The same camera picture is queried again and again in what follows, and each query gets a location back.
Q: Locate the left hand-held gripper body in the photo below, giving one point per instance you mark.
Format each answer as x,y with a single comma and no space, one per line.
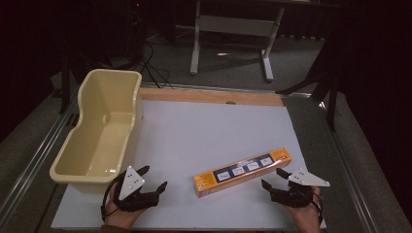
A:
134,193

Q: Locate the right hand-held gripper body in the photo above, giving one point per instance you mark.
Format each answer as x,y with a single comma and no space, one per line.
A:
299,191

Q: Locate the long orange box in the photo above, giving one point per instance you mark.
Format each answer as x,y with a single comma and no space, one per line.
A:
242,172

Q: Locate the cream plastic tub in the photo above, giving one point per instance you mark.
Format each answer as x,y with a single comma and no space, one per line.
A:
100,132

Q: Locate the person's left hand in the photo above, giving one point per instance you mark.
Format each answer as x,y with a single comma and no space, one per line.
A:
122,215

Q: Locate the person's right hand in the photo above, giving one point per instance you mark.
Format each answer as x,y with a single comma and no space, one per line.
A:
306,215

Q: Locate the white sheet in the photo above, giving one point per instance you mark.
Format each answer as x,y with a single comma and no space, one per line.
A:
188,165

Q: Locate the wooden board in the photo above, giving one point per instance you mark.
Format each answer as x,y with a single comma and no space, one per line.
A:
210,96

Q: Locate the black stand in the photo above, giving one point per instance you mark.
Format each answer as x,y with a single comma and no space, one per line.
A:
319,81

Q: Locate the white table frame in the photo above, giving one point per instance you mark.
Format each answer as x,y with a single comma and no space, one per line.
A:
236,35

